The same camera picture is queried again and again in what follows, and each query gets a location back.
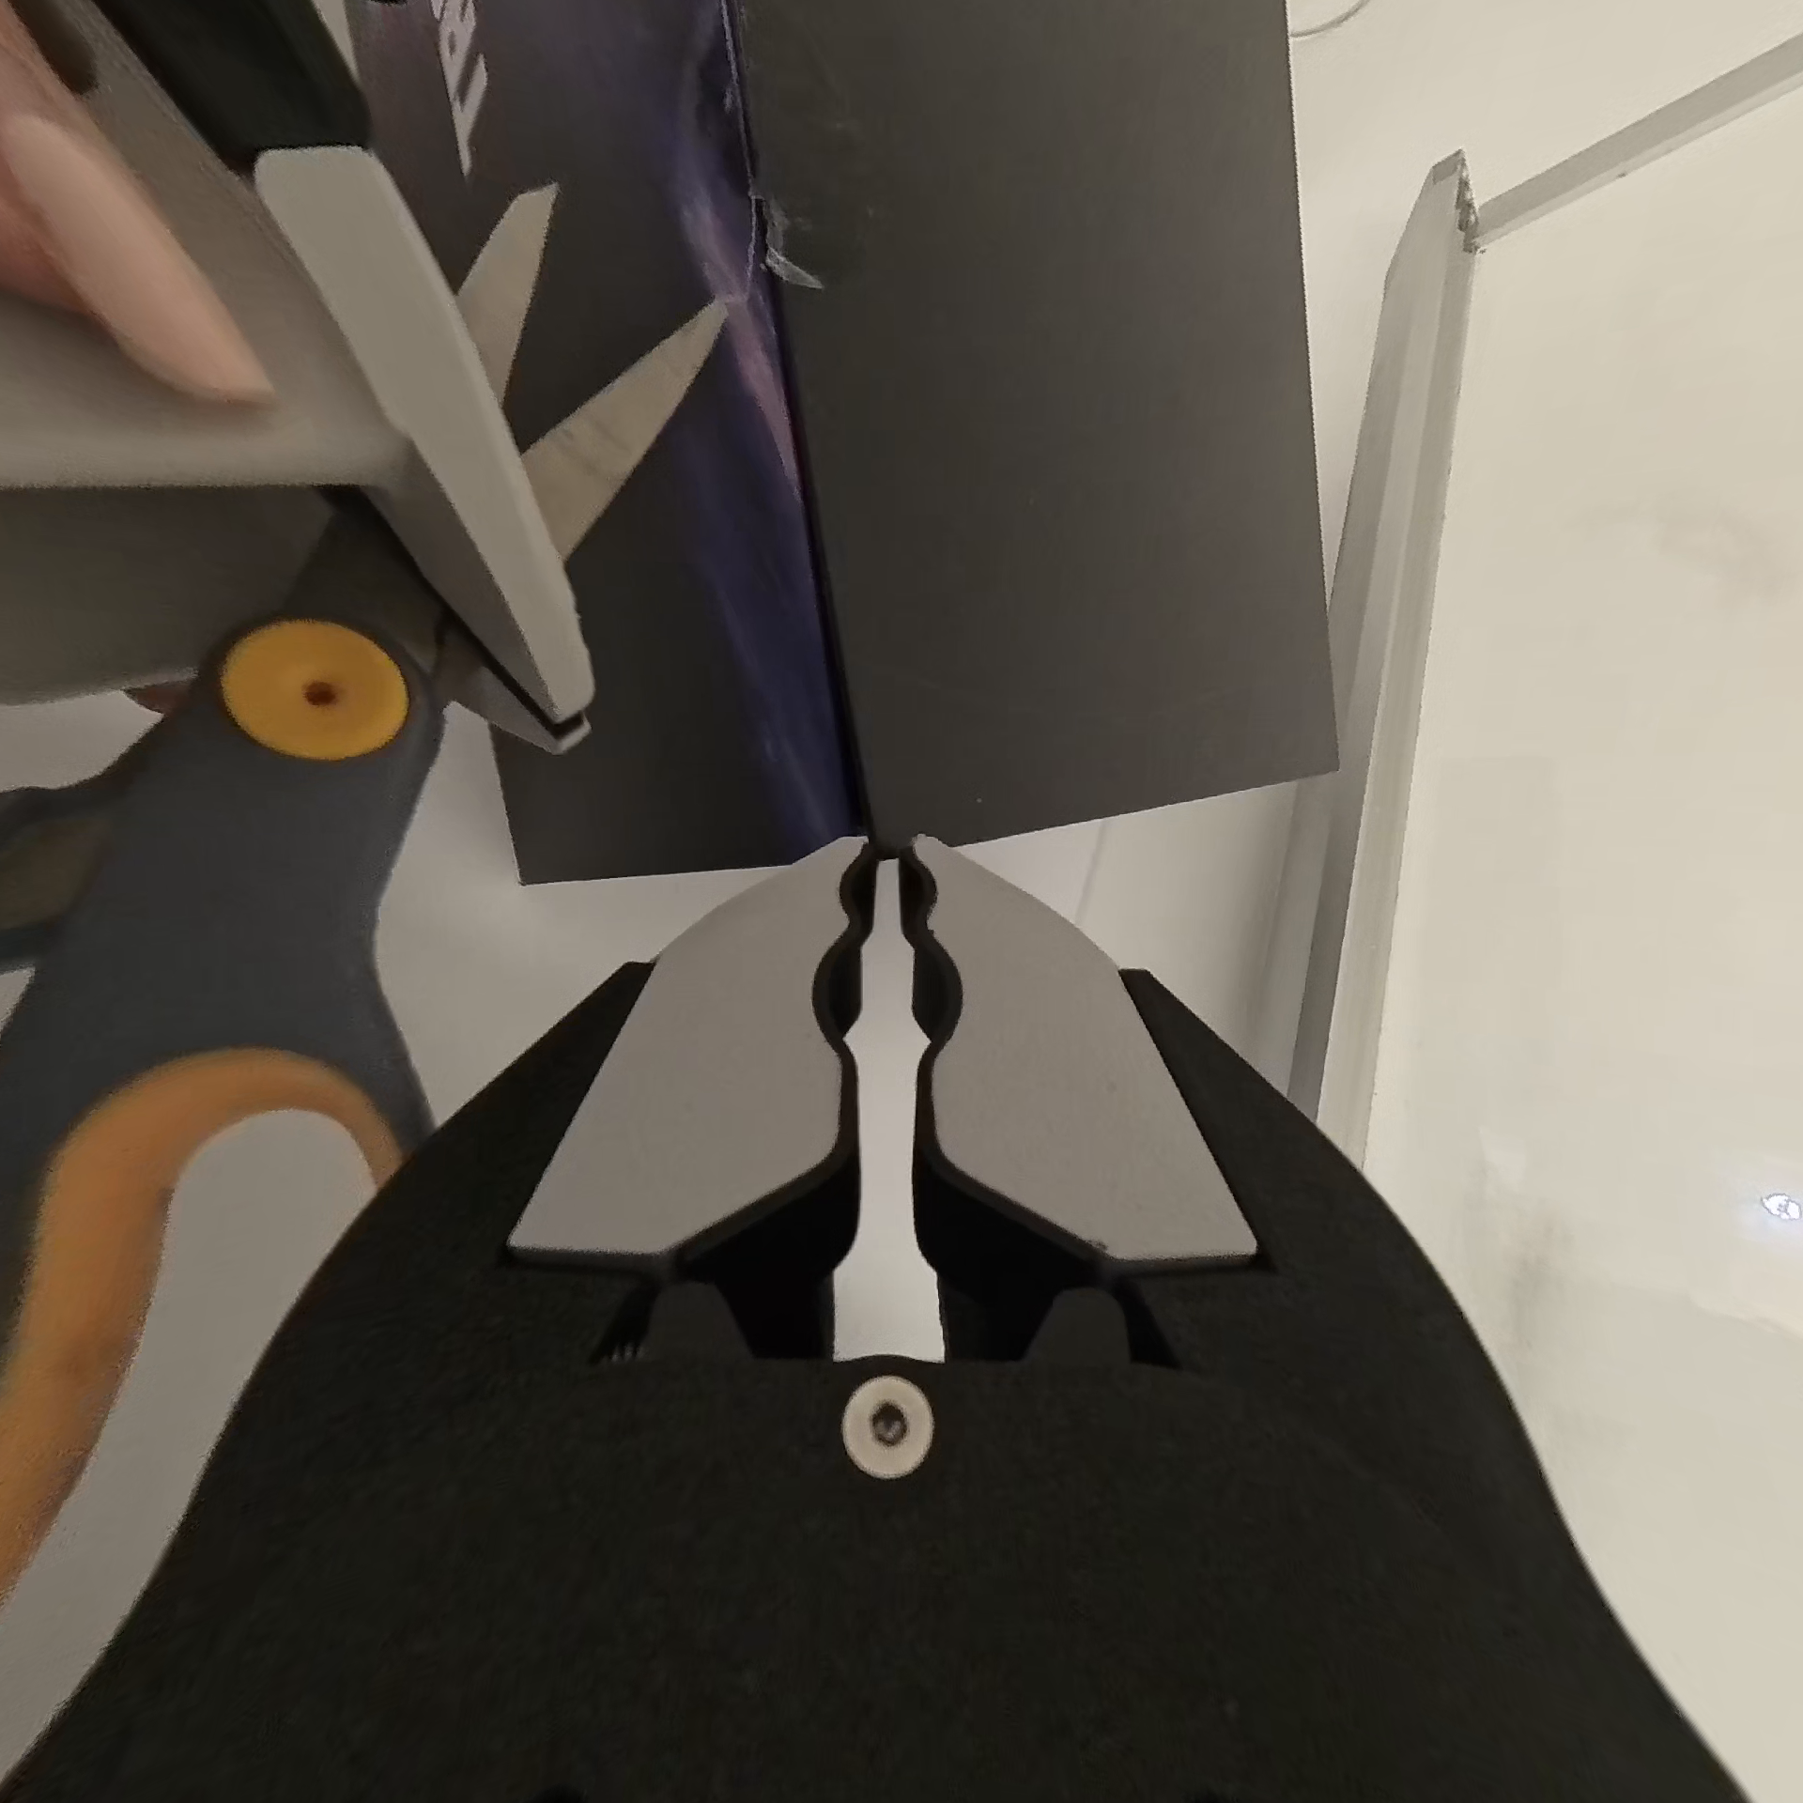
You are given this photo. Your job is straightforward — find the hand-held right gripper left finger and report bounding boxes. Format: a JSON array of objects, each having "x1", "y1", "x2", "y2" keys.
[{"x1": 504, "y1": 833, "x2": 876, "y2": 1355}]

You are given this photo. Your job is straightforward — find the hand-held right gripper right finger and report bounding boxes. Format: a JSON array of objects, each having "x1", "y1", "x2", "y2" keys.
[{"x1": 901, "y1": 833, "x2": 1260, "y2": 1355}]

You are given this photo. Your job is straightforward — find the black box with purple print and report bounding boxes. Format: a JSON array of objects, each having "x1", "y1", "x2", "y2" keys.
[{"x1": 346, "y1": 0, "x2": 1340, "y2": 889}]

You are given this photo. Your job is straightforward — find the aluminium frame post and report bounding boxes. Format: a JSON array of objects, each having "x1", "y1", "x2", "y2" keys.
[{"x1": 1288, "y1": 152, "x2": 1482, "y2": 1129}]

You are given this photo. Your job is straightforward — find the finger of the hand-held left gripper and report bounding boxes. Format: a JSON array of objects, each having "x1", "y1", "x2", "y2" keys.
[
  {"x1": 449, "y1": 651, "x2": 591, "y2": 760},
  {"x1": 0, "y1": 77, "x2": 596, "y2": 728}
]

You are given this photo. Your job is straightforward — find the grey and orange scissors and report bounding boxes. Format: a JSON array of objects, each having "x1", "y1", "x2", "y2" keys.
[{"x1": 0, "y1": 183, "x2": 730, "y2": 1425}]

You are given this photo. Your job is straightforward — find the person's left hand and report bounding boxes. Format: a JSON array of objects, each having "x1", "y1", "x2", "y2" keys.
[{"x1": 0, "y1": 63, "x2": 277, "y2": 415}]

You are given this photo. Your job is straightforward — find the aluminium frame rail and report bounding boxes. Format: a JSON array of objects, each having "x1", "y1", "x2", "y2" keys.
[{"x1": 1463, "y1": 28, "x2": 1803, "y2": 254}]

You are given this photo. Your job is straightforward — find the glossy white panel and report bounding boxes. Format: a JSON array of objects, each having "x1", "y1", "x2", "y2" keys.
[{"x1": 1317, "y1": 83, "x2": 1803, "y2": 1803}]

